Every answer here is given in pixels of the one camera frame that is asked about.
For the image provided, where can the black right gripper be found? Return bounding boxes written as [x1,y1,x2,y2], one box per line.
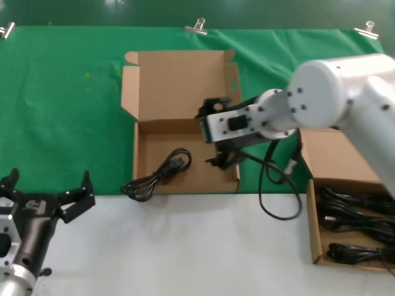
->
[194,95,269,173]

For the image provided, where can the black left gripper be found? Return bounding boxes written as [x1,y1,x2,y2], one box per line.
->
[0,168,96,276]

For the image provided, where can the open cardboard box with hole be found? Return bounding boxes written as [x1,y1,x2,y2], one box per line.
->
[121,49,243,195]

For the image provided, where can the green table cloth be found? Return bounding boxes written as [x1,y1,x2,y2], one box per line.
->
[0,25,386,197]

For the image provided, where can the silver binder clip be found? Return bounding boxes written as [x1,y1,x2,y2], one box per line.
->
[354,20,379,40]
[184,17,209,38]
[0,21,15,40]

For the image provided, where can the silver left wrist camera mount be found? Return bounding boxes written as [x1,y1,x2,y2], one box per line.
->
[0,197,22,269]

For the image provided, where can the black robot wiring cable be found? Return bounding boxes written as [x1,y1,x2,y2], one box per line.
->
[242,131,305,221]

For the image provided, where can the black power cable bundle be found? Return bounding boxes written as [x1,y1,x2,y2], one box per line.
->
[323,214,395,245]
[326,242,395,263]
[319,186,395,218]

